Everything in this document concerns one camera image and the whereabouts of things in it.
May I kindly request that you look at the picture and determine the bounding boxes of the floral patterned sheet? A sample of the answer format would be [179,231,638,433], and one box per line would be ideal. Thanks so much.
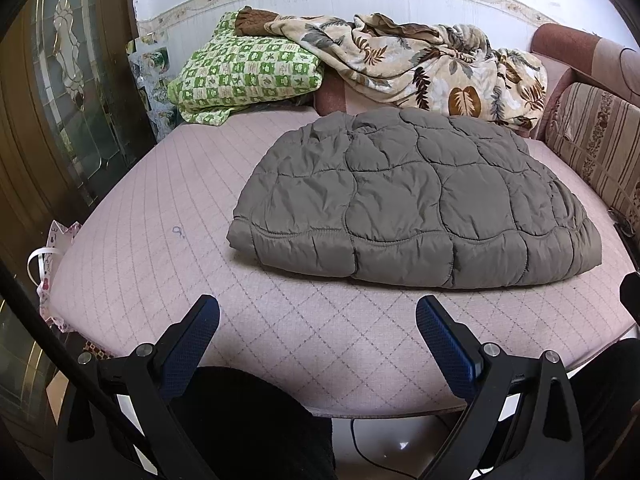
[127,32,176,143]

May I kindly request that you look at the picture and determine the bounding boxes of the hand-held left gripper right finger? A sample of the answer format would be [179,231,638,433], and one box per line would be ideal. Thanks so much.
[416,295,586,480]

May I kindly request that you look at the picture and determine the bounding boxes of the grey puffer jacket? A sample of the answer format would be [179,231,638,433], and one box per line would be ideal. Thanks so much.
[227,107,603,290]

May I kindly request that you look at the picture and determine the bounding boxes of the striped sofa cushion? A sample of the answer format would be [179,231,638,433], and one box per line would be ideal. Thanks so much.
[544,82,640,226]

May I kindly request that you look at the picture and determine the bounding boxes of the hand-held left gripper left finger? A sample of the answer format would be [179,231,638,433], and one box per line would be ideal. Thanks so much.
[52,294,221,480]

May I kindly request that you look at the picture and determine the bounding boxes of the leaf print blanket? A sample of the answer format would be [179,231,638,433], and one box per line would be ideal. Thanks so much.
[235,6,548,136]

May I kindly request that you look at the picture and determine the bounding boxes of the pink quilted mattress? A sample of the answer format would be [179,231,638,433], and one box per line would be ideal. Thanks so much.
[50,107,640,418]

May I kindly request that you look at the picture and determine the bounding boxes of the green patterned pillow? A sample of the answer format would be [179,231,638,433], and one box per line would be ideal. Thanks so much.
[167,10,326,126]

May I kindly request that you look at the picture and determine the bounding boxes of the person's right leg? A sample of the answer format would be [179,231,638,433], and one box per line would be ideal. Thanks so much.
[562,337,640,480]

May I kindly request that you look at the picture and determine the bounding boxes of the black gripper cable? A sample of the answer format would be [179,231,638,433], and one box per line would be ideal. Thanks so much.
[0,262,151,466]

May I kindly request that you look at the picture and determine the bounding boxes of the person's left leg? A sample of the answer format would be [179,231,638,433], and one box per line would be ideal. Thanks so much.
[165,366,337,480]

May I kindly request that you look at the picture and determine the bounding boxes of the wooden door with glass panel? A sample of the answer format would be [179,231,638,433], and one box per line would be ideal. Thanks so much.
[0,0,168,311]

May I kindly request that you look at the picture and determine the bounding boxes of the person's leg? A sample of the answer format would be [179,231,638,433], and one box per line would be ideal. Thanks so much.
[165,366,337,480]
[562,337,640,480]

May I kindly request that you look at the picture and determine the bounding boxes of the white printed gift bag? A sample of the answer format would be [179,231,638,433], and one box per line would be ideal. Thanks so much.
[27,220,83,333]

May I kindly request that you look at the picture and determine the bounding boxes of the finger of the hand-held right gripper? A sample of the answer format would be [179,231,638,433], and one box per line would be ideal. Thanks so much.
[619,271,640,323]

